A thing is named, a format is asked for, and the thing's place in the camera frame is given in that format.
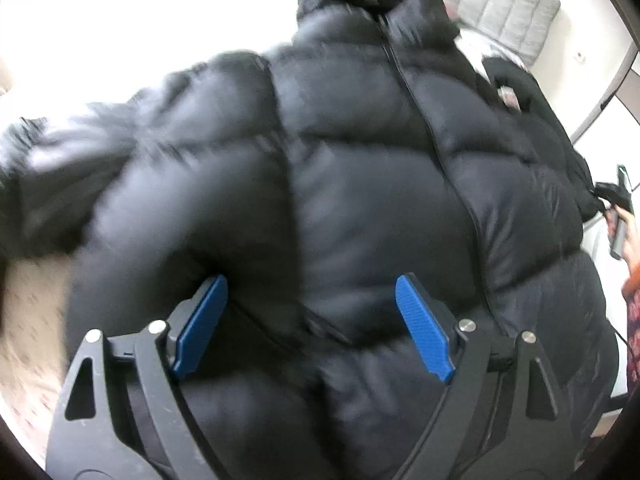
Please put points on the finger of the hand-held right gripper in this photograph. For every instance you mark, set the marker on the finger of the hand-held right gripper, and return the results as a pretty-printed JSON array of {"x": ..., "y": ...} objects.
[{"x": 622, "y": 177}]

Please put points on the white wall socket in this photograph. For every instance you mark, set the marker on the white wall socket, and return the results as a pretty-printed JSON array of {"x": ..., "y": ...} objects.
[{"x": 580, "y": 56}]

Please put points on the bed with floral sheet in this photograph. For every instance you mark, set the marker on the bed with floral sheet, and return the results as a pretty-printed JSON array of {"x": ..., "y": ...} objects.
[{"x": 35, "y": 335}]

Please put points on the grey padded headboard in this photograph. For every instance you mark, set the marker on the grey padded headboard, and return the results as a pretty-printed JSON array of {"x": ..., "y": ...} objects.
[{"x": 500, "y": 5}]

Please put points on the black puffer jacket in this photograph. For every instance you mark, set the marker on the black puffer jacket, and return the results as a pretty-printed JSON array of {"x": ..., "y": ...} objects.
[{"x": 350, "y": 185}]

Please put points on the black garment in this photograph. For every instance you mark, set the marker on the black garment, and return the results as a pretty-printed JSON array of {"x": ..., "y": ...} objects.
[{"x": 542, "y": 107}]

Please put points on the person's right hand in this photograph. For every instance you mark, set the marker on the person's right hand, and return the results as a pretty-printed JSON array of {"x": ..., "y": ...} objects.
[{"x": 633, "y": 232}]

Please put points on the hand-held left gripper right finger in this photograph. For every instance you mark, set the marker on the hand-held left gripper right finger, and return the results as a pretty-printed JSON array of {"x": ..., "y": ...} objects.
[{"x": 425, "y": 330}]

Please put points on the person's red patterned clothing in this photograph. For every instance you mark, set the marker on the person's red patterned clothing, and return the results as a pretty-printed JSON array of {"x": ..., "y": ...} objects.
[{"x": 634, "y": 340}]

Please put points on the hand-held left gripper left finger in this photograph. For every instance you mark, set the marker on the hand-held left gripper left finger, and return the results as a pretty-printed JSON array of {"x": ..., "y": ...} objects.
[{"x": 200, "y": 330}]

